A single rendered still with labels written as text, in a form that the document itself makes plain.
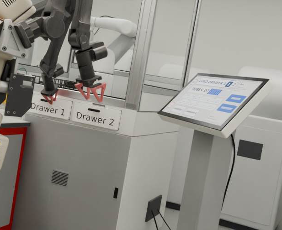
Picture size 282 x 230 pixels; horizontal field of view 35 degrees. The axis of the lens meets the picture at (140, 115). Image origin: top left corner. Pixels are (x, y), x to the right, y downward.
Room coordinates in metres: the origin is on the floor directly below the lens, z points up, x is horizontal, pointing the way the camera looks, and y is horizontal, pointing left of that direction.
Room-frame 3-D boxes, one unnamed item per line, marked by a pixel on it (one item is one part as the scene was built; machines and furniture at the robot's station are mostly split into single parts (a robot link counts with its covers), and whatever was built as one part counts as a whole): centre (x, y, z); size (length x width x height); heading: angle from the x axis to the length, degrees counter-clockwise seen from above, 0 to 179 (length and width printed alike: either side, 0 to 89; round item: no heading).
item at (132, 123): (3.06, 0.34, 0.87); 1.02 x 0.95 x 0.14; 70
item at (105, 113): (2.51, 0.25, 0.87); 0.29 x 0.02 x 0.11; 70
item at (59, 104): (2.62, 0.54, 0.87); 0.29 x 0.02 x 0.11; 70
